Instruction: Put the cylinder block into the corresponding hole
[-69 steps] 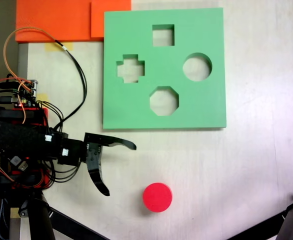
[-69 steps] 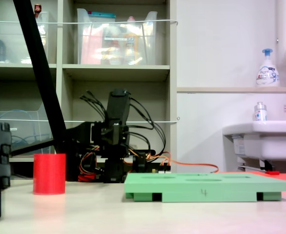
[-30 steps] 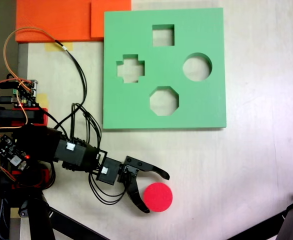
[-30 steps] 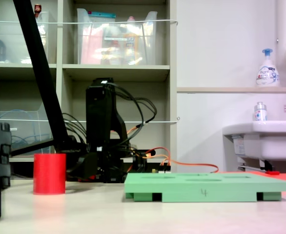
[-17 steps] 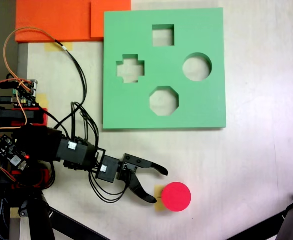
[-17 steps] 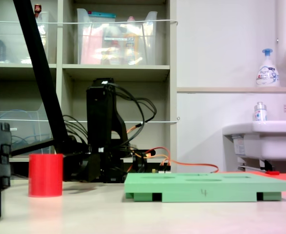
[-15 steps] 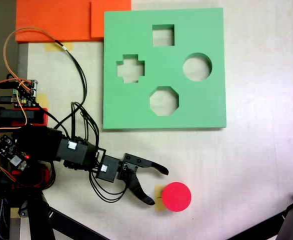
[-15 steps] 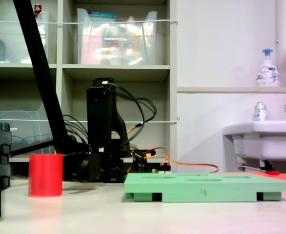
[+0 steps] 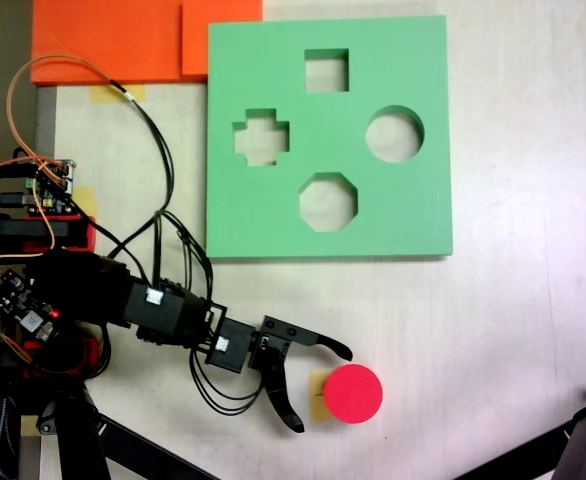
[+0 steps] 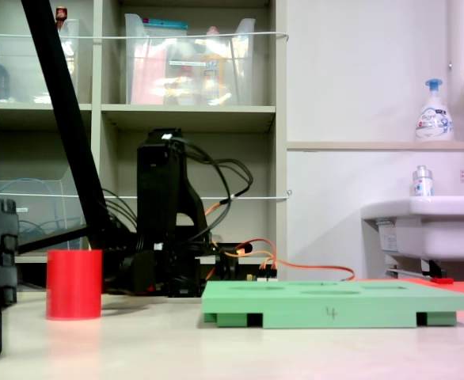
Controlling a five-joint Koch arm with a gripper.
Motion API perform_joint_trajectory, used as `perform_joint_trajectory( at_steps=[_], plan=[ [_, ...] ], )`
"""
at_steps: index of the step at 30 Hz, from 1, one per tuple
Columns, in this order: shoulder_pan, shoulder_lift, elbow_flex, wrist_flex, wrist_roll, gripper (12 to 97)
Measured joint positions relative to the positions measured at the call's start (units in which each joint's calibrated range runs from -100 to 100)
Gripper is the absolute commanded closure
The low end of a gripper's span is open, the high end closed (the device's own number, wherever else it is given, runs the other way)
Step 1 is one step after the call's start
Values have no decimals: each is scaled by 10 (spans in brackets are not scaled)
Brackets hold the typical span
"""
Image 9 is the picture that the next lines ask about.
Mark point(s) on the yellow masking tape piece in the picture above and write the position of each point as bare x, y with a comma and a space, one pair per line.
87, 200
118, 93
29, 425
317, 400

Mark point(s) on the large orange foam block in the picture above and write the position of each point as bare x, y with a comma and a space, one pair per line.
103, 40

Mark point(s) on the black power converter board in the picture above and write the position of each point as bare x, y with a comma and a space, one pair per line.
20, 305

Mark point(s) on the green shape sorter board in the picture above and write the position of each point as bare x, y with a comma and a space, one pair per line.
413, 220

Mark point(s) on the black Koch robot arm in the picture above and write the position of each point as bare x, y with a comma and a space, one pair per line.
173, 315

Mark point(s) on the red printed base plate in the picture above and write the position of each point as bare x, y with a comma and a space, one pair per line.
89, 235

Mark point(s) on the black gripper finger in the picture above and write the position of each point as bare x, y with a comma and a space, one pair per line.
333, 346
279, 390

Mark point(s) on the red cylinder block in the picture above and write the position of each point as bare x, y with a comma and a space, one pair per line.
353, 394

